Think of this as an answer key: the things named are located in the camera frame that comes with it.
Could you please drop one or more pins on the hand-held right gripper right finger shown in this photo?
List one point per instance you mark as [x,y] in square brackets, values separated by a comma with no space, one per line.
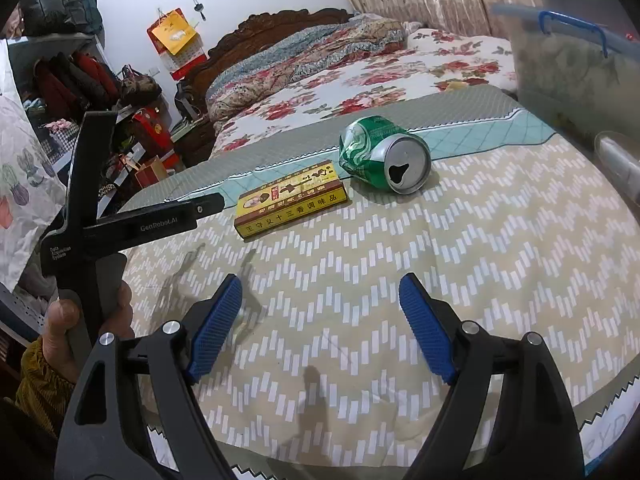
[427,330]

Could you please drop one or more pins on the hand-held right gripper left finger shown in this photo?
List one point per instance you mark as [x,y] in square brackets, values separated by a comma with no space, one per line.
[212,332]

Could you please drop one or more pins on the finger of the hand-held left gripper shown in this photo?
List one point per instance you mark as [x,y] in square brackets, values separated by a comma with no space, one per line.
[150,227]

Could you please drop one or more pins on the yellow cardboard box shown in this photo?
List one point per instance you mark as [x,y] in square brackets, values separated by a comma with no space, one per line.
[290,202]

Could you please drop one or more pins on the crushed green can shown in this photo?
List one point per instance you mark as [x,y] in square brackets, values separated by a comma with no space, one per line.
[370,150]

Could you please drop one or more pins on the person's left hand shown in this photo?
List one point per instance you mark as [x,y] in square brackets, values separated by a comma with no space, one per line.
[60,322]

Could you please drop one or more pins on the brown paper bag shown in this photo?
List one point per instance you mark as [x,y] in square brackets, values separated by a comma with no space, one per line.
[150,172]

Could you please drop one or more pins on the white plant print cloth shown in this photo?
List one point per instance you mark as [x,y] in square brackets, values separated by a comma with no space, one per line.
[25,160]

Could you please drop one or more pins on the red gift bag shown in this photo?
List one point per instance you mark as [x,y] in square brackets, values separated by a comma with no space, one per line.
[150,132]

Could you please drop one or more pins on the beige zigzag cloth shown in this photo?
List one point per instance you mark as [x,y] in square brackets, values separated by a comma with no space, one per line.
[400,240]

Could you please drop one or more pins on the dark wooden bedside cabinet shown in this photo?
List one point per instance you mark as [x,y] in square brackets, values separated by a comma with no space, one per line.
[192,142]

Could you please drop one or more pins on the brown handbag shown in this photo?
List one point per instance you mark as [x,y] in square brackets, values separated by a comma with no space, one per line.
[140,87]

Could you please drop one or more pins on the cluttered storage shelf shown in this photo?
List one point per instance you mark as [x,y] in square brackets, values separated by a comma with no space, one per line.
[55,75]

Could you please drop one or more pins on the black bags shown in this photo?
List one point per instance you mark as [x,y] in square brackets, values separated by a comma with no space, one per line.
[60,7]

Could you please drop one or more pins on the carved wooden headboard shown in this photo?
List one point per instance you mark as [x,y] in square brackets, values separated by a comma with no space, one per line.
[250,35]

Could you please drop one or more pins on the folded patterned quilt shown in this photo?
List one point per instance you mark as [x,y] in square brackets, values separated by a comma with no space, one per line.
[310,60]

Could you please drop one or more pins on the bed with floral sheet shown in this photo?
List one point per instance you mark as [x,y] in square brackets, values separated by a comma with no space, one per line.
[380,80]

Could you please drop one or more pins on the red and yellow wall calendar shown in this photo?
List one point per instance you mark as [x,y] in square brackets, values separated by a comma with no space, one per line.
[172,35]

